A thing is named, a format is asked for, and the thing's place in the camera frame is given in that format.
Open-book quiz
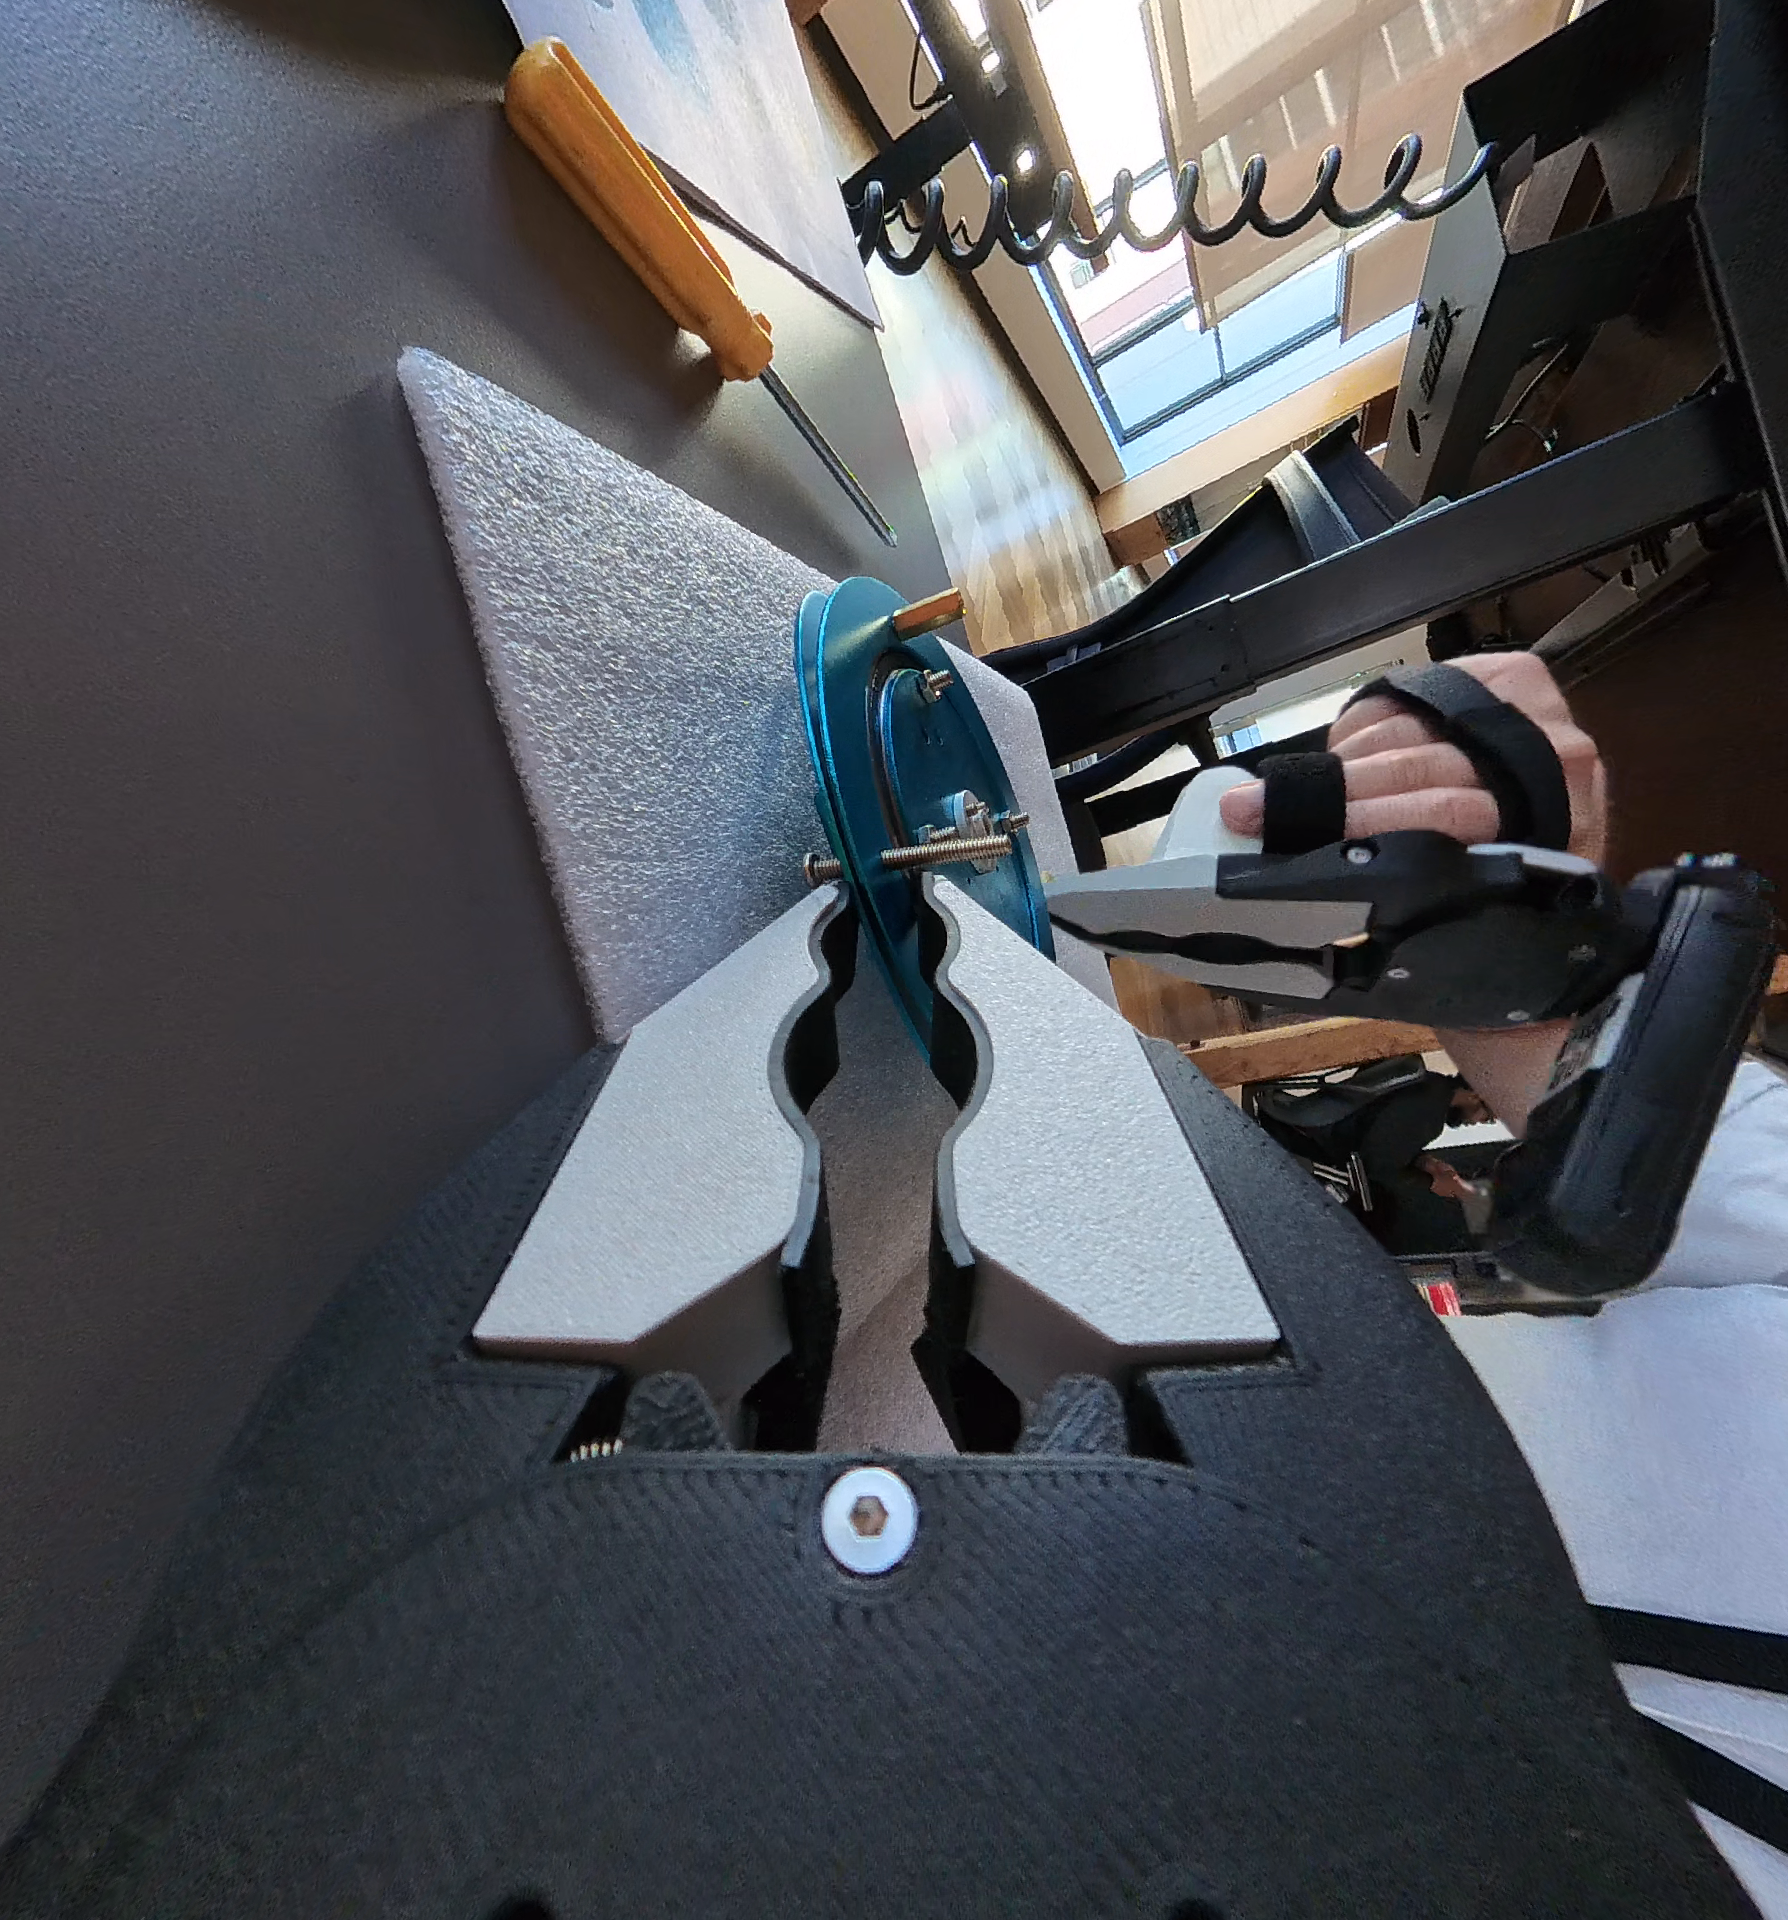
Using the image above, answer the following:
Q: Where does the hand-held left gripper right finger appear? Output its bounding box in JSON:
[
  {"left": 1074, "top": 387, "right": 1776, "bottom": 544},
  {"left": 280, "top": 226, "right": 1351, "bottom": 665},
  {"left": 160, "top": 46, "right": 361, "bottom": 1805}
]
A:
[{"left": 916, "top": 876, "right": 1283, "bottom": 1453}]

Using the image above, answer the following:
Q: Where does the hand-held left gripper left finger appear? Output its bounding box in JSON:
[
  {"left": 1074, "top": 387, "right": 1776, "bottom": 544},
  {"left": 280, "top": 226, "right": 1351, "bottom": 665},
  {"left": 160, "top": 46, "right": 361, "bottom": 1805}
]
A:
[{"left": 469, "top": 881, "right": 849, "bottom": 1453}]

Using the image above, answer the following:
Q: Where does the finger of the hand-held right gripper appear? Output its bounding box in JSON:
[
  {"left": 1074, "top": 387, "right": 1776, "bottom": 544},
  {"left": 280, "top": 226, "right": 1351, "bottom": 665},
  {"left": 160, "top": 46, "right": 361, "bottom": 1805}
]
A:
[
  {"left": 1044, "top": 855, "right": 1386, "bottom": 948},
  {"left": 1109, "top": 937, "right": 1356, "bottom": 1006}
]

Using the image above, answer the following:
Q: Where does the long metal screw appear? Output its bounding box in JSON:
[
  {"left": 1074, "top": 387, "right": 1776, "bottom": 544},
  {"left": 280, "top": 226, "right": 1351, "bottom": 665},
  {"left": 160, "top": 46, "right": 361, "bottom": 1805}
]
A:
[{"left": 804, "top": 832, "right": 1019, "bottom": 884}]

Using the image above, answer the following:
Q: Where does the blue metal turntable assembly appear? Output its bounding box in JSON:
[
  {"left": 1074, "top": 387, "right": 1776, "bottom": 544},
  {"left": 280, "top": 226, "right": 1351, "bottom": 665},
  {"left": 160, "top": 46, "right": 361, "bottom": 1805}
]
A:
[{"left": 791, "top": 577, "right": 1052, "bottom": 1070}]

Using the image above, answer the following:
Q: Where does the person's right forearm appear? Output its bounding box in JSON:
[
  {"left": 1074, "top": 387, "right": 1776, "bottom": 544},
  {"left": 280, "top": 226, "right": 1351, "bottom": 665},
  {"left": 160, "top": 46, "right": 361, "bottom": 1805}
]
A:
[{"left": 1440, "top": 1024, "right": 1572, "bottom": 1147}]

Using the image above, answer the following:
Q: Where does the person's right hand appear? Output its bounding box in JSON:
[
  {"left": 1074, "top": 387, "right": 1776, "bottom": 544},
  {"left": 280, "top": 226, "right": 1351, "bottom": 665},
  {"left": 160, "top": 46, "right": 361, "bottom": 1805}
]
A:
[{"left": 1215, "top": 651, "right": 1610, "bottom": 876}]

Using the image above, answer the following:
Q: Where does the white foam sheet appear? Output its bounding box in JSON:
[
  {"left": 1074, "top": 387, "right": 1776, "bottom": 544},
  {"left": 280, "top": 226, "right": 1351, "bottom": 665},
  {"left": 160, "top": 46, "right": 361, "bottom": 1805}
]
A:
[{"left": 393, "top": 345, "right": 1119, "bottom": 1450}]

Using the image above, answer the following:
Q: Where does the large window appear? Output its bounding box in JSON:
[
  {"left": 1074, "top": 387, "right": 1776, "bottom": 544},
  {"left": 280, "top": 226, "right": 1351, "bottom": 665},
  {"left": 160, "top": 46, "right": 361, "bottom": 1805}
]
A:
[{"left": 984, "top": 0, "right": 1435, "bottom": 452}]

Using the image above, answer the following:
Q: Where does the open instruction booklet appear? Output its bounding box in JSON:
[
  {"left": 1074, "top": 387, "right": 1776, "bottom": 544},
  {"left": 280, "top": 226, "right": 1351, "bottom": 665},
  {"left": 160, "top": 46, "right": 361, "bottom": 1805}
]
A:
[{"left": 505, "top": 0, "right": 888, "bottom": 330}]

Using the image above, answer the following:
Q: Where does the black metal frame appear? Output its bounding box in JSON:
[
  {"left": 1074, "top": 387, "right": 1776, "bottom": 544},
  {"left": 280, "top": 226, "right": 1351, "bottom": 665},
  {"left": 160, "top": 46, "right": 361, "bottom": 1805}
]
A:
[{"left": 984, "top": 0, "right": 1788, "bottom": 783}]

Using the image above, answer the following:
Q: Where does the black lanyard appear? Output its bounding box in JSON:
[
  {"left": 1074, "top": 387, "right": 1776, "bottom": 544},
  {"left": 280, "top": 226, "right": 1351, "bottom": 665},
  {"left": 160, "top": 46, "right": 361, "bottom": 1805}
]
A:
[{"left": 1589, "top": 1605, "right": 1788, "bottom": 1892}]

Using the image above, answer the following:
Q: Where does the thick black coiled cable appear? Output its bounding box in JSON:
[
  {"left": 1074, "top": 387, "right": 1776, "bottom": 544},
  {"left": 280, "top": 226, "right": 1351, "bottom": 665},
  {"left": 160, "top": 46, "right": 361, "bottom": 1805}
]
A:
[{"left": 840, "top": 138, "right": 1493, "bottom": 280}]

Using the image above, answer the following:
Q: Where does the orange-handled screwdriver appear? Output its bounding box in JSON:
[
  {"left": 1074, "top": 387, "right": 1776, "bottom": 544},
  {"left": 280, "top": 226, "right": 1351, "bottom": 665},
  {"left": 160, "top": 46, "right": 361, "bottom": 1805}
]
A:
[{"left": 505, "top": 37, "right": 897, "bottom": 548}]

